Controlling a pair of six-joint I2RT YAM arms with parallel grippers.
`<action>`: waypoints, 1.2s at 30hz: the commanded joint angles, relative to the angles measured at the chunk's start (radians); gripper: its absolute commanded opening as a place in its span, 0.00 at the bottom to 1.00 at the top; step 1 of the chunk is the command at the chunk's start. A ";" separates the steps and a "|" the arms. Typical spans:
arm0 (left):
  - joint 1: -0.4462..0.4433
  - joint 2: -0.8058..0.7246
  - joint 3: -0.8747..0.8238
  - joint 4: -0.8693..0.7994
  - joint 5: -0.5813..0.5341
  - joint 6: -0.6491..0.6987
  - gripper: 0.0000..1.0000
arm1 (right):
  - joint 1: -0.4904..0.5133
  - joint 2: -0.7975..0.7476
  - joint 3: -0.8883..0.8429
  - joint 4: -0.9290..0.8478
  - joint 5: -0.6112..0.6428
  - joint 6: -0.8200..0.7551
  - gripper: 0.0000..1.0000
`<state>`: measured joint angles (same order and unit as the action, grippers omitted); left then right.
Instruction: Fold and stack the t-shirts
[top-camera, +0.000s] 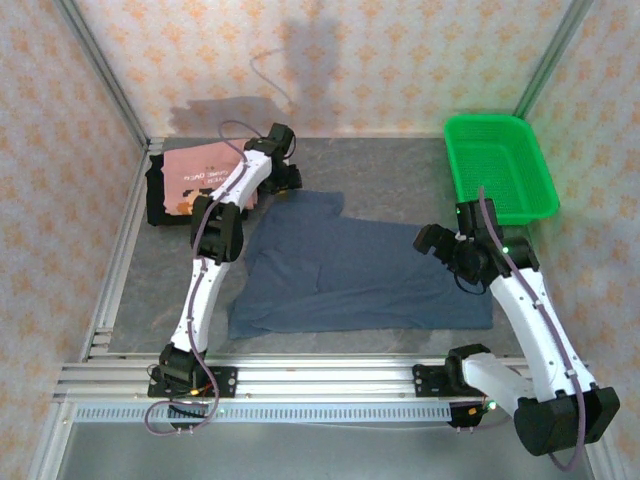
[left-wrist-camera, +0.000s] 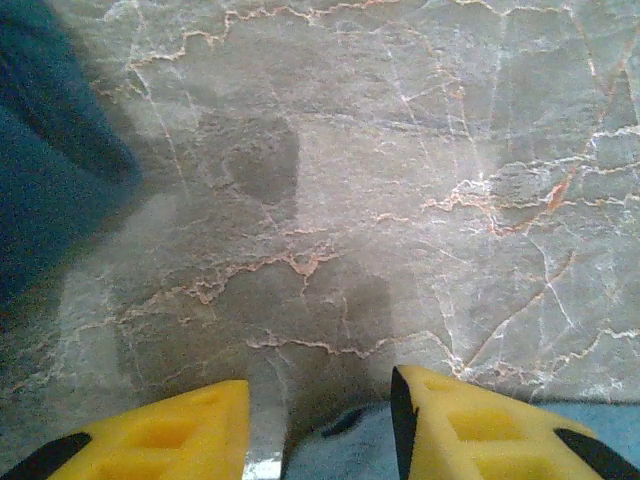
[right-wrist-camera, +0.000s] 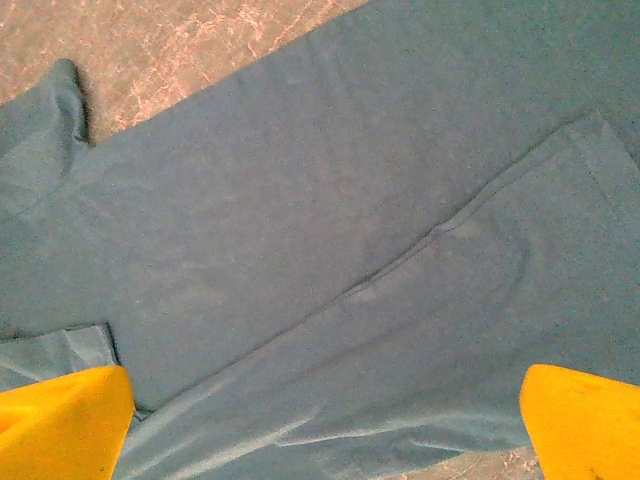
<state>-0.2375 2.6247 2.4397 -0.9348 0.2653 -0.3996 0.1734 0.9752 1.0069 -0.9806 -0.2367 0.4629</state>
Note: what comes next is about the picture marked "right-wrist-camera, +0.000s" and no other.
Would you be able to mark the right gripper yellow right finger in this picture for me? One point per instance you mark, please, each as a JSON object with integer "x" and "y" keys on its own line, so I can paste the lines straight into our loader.
{"x": 585, "y": 425}

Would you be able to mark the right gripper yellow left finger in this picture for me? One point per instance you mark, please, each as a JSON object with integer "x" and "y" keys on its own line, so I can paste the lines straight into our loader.
{"x": 60, "y": 425}

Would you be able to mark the blue t-shirt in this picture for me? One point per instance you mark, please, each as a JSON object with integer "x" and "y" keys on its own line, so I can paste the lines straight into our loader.
{"x": 320, "y": 240}

